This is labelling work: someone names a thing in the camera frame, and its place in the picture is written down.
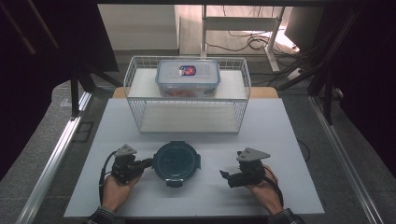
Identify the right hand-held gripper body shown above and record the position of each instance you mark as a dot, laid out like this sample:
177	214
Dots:
249	174

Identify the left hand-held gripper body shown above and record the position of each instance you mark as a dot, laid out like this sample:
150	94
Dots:
126	166

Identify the round dark lidded container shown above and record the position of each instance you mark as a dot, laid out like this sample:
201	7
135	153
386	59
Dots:
176	163

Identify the rectangular clear lidded container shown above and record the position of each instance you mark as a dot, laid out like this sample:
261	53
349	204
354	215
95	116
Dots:
186	77

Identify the person's right hand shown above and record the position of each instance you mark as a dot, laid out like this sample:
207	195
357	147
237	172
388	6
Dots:
269	193

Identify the person's left hand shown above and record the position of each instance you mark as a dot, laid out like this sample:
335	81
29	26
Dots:
113	193

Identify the black metal stand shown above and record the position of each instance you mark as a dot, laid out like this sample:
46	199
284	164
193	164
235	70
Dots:
327	99
74	96

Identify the white power strip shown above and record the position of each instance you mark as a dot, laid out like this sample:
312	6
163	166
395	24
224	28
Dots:
294	74

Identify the white cabinet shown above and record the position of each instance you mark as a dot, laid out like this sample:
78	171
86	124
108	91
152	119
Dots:
140	28

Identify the black curtain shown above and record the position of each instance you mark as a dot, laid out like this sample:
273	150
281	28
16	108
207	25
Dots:
370	77
37	62

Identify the dark monitor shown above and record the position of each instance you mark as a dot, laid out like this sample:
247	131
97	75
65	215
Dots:
303	28

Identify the aluminium rail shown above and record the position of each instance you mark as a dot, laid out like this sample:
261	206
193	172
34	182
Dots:
342	161
53	165

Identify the white desk frame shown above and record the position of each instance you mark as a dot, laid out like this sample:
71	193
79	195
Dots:
239	23

